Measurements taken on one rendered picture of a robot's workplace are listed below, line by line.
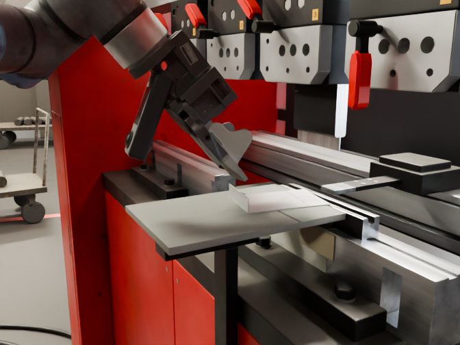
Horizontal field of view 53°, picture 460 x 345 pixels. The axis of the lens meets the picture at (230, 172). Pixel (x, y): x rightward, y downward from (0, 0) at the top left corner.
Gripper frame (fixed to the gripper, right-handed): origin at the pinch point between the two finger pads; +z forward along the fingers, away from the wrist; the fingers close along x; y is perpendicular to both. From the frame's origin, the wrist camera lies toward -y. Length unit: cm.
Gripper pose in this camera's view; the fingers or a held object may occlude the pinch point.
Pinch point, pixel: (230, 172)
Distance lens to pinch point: 66.8
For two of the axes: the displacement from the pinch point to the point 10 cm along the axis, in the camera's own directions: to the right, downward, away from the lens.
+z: 6.0, 7.0, 3.8
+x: -3.2, -2.3, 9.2
